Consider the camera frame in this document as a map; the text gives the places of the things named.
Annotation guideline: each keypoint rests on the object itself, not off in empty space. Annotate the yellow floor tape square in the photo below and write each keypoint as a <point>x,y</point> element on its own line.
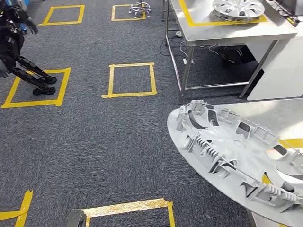
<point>128,94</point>
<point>128,206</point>
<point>25,206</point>
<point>80,14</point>
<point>112,12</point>
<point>30,103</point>

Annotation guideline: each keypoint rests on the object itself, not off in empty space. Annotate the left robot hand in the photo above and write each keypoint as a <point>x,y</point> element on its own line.
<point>76,219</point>

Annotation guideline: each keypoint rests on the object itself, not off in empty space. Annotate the white power strip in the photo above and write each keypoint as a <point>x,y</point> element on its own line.
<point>188,61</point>

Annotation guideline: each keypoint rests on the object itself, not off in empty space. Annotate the chrome stool base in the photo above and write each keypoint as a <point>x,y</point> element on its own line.
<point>139,7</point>

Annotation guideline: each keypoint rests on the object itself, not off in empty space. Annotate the black humanoid robot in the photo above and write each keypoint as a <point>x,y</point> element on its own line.
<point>11,40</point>

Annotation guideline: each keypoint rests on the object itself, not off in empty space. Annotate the black bag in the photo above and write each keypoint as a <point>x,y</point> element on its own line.
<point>236,55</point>

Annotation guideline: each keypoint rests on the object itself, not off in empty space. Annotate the white cabinet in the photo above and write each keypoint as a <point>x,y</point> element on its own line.
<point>284,72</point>

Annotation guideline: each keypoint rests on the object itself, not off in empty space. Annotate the black power strip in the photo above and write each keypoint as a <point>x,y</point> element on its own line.
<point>289,20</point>

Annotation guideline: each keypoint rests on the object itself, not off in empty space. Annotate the grey plastic wheel hubcap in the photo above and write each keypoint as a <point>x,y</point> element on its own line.
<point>236,156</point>

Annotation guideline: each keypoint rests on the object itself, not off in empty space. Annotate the silver wheel hubcap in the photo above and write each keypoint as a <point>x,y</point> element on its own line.
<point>236,9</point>

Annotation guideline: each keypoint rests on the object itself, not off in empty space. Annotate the stainless steel table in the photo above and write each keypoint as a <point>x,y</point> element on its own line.
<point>224,31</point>

